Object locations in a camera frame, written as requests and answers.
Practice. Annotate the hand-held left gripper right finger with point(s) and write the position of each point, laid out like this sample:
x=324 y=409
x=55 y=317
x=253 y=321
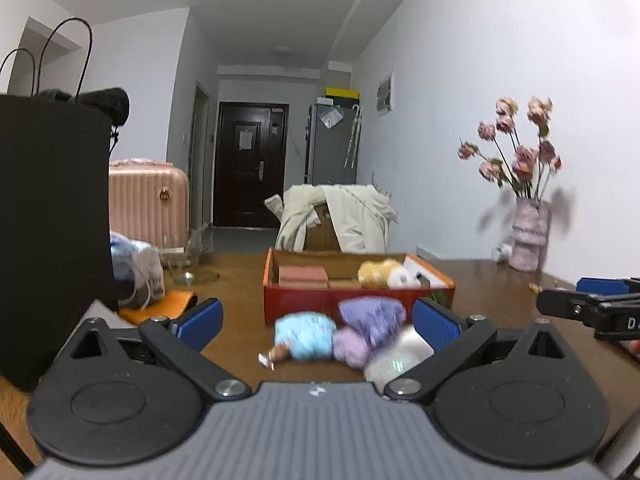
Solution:
x=435 y=327

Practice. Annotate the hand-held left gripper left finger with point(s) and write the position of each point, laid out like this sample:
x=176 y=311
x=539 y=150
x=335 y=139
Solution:
x=200 y=322

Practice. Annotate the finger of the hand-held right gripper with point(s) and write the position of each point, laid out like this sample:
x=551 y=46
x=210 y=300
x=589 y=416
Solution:
x=602 y=286
x=565 y=305

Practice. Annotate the white plush ball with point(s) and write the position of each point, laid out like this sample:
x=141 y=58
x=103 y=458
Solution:
x=395 y=360

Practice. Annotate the light purple plush toy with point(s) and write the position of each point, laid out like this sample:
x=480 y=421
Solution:
x=350 y=350

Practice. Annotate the blue plush toy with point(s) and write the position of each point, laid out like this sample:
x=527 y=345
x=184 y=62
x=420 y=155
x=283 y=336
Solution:
x=305 y=335

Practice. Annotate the orange cardboard box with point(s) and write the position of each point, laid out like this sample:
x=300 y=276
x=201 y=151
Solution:
x=305 y=305

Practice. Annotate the person's right hand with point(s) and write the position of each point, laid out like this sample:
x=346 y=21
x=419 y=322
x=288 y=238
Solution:
x=635 y=348

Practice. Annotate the white plush toy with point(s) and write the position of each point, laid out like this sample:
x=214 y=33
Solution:
x=404 y=277

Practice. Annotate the glass beaker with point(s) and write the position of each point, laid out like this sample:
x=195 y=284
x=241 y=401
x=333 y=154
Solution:
x=194 y=252

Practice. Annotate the clear plastic bag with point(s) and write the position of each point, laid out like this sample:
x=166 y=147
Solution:
x=145 y=270

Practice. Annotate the pink textured vase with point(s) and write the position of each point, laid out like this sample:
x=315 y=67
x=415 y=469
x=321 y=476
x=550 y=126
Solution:
x=527 y=235

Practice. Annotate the candy wrapper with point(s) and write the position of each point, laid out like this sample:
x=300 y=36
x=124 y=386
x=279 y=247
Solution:
x=272 y=356

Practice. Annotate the yellow plush toy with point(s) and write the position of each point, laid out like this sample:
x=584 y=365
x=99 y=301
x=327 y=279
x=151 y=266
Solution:
x=375 y=271

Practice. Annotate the pink flat box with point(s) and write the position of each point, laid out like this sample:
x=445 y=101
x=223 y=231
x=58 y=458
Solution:
x=302 y=276

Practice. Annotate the pink suitcase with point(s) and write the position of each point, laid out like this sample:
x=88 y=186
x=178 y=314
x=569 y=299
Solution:
x=145 y=200

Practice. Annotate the dark entrance door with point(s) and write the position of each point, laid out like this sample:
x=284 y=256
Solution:
x=250 y=185

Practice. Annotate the dried pink flowers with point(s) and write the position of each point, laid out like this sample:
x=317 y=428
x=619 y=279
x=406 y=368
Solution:
x=522 y=160

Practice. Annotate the grey interior door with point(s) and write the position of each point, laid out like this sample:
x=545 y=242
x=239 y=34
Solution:
x=200 y=160

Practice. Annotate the black paper bag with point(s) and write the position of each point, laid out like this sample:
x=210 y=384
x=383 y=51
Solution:
x=50 y=210

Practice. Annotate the white paper notice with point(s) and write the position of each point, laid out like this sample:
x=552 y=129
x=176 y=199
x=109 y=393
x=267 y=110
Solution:
x=245 y=140

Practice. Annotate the grey refrigerator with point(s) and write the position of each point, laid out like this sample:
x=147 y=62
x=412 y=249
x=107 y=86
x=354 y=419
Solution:
x=330 y=155

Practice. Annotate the white umbrella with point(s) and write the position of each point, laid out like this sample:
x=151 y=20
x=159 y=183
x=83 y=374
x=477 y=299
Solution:
x=354 y=135

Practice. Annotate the small clear bag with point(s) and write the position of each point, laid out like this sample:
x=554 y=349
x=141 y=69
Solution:
x=331 y=117

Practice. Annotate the yellow box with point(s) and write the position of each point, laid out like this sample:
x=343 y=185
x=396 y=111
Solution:
x=342 y=94

